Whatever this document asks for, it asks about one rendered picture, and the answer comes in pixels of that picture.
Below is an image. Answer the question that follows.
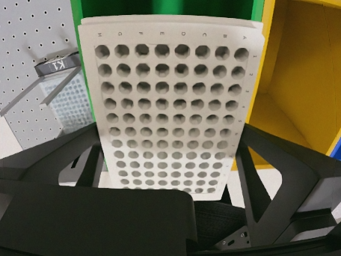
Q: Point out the yellow open bin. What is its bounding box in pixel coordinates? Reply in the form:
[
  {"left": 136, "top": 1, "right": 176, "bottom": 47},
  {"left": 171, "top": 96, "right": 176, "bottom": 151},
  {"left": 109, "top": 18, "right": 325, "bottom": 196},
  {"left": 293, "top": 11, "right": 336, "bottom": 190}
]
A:
[{"left": 245, "top": 0, "right": 341, "bottom": 156}]

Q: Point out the green bin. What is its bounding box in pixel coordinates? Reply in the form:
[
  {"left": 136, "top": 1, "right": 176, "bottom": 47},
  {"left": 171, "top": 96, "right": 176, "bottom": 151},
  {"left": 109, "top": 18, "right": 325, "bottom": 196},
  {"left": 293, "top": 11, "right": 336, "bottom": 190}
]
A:
[{"left": 70, "top": 0, "right": 264, "bottom": 122}]

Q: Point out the blue bin with label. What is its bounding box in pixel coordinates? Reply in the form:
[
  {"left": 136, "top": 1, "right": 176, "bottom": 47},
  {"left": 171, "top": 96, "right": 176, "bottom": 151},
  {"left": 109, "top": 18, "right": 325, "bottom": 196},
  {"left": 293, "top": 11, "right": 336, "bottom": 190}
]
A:
[{"left": 330, "top": 137, "right": 341, "bottom": 160}]

